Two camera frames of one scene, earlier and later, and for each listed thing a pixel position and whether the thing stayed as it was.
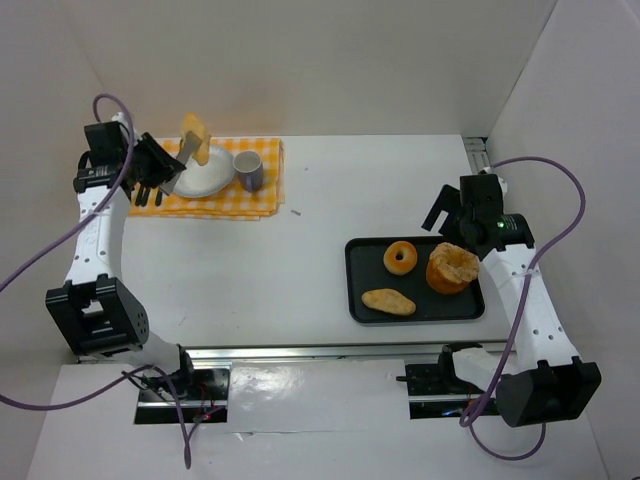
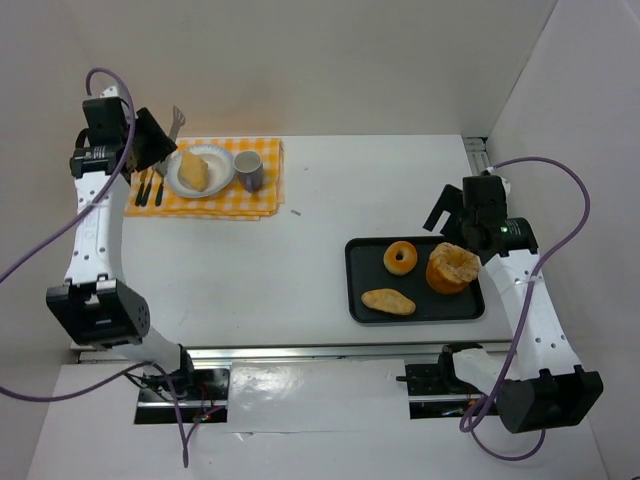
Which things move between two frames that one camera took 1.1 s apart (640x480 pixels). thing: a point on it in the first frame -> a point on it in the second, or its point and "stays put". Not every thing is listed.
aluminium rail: [324, 350] stays put
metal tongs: [190, 145] -> [177, 121]
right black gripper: [451, 208] stays put
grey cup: [250, 167] stays put
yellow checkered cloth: [232, 202] stays put
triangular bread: [192, 122] -> [193, 171]
